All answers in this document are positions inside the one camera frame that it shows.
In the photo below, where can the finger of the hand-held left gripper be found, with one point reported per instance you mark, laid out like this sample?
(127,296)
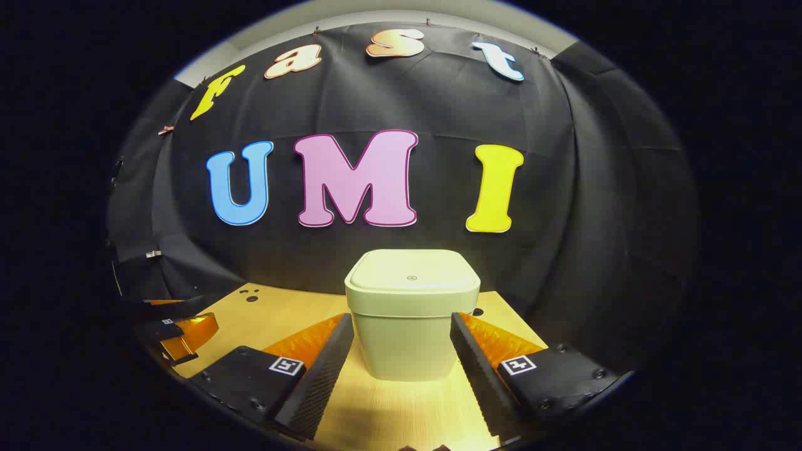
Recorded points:
(164,331)
(163,308)

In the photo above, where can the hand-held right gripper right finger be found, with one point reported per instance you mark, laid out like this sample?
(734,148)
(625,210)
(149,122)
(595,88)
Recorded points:
(479,376)

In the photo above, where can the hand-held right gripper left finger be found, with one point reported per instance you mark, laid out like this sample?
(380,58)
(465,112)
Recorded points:
(319,382)

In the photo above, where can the pale green desktop garbage bin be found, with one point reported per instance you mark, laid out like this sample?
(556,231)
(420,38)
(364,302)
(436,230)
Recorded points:
(407,332)

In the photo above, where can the small copper clip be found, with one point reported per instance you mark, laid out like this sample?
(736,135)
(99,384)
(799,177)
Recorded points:
(166,129)

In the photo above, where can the black backdrop cloth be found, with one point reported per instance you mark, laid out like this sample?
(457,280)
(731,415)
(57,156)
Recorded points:
(438,113)

